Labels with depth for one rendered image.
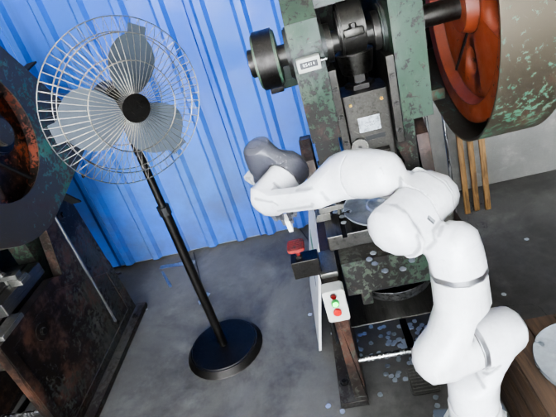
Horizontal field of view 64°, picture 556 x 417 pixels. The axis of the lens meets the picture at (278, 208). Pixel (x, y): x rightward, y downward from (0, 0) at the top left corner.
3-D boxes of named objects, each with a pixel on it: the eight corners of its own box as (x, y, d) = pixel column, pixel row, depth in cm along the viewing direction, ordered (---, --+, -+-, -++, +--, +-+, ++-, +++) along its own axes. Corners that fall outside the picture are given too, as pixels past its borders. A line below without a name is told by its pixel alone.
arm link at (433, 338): (501, 274, 85) (414, 309, 83) (510, 371, 95) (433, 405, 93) (465, 249, 95) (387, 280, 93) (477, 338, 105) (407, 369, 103)
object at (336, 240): (455, 225, 158) (453, 210, 155) (329, 251, 164) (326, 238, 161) (430, 187, 184) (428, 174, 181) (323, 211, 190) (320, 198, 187)
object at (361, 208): (338, 194, 171) (338, 192, 171) (415, 176, 167) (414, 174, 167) (349, 234, 146) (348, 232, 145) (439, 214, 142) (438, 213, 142)
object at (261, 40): (303, 98, 143) (285, 26, 132) (268, 107, 144) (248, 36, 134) (300, 82, 162) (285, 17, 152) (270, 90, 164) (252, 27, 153)
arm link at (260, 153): (297, 203, 120) (318, 176, 123) (285, 172, 109) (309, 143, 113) (246, 180, 129) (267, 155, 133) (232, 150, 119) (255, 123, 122)
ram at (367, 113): (402, 170, 151) (390, 84, 137) (357, 180, 153) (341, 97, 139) (391, 151, 166) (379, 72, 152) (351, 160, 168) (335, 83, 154)
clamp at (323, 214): (360, 213, 170) (355, 189, 165) (316, 222, 172) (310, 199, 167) (357, 205, 175) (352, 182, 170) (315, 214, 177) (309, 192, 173)
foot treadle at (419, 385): (443, 400, 161) (441, 390, 158) (414, 404, 162) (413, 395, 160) (404, 292, 212) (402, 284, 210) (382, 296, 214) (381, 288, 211)
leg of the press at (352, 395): (370, 405, 179) (323, 215, 137) (342, 409, 181) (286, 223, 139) (343, 266, 260) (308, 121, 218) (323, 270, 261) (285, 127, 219)
